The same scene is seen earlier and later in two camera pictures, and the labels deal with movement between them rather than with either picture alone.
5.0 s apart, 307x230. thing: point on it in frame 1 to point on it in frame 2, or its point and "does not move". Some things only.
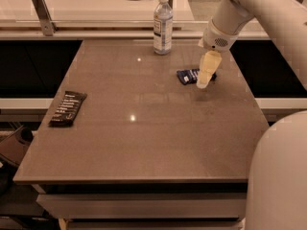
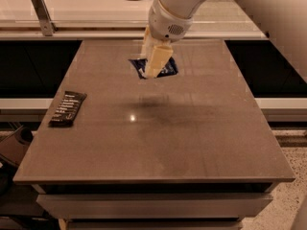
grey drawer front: x=198 y=205 does not move
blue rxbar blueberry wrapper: x=190 y=76 to x=140 y=65
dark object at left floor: x=15 y=144 does not move
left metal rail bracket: x=48 y=26 does not move
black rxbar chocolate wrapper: x=67 y=109 does not move
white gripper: x=217 y=39 to x=167 y=23
